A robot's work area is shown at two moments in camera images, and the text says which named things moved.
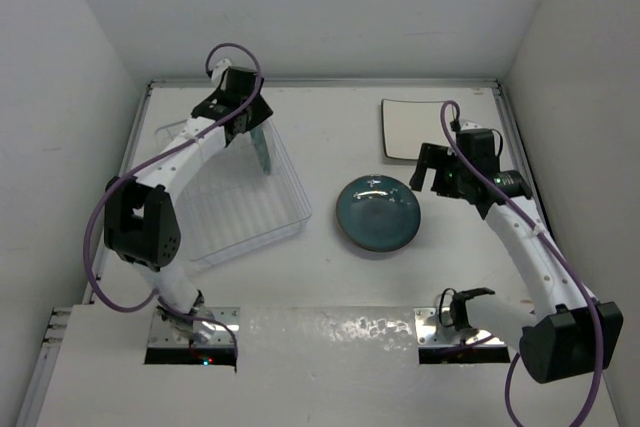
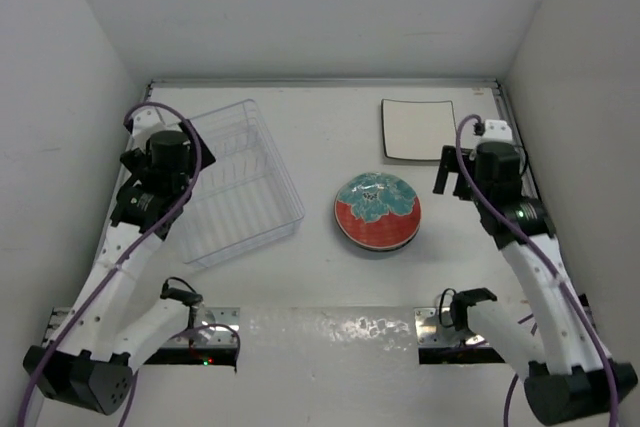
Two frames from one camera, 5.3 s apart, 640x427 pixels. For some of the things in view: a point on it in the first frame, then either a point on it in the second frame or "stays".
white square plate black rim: (402, 150) stays
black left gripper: (259, 114) → (190, 151)
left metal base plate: (161, 334) stays
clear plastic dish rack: (228, 203) stays
